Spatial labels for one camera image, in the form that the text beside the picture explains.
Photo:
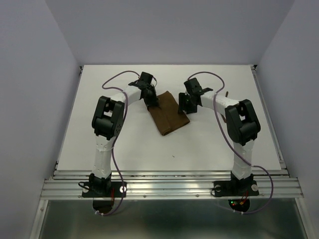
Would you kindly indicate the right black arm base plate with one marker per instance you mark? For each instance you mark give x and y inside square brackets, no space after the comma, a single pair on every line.
[234,189]

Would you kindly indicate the brown cloth napkin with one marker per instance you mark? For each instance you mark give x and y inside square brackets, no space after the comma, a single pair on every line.
[166,116]

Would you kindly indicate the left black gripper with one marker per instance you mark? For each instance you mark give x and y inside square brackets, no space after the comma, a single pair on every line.
[153,102]

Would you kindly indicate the brown wooden spoon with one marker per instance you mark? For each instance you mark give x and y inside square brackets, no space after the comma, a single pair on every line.
[226,95]

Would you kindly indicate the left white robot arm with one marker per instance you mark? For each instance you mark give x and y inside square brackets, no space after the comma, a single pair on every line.
[108,119]

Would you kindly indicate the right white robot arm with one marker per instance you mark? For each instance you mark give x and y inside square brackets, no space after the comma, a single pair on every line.
[237,120]

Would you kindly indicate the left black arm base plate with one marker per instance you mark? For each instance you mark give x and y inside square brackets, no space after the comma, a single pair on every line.
[116,190]

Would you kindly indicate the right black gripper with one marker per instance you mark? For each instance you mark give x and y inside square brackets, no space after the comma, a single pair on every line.
[182,106]

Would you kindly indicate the aluminium front rail frame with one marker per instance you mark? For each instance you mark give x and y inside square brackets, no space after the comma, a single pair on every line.
[161,185]

